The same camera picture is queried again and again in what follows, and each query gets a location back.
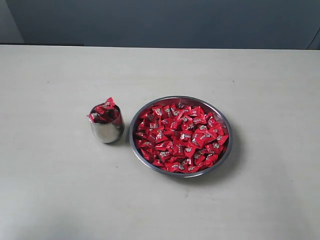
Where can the red candy later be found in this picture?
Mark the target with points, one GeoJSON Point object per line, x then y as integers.
{"type": "Point", "coordinates": [96, 115]}

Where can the stainless steel bowl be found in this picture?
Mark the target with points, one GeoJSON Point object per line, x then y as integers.
{"type": "Point", "coordinates": [180, 128]}

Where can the stainless steel cup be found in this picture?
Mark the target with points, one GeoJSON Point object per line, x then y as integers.
{"type": "Point", "coordinates": [113, 128]}

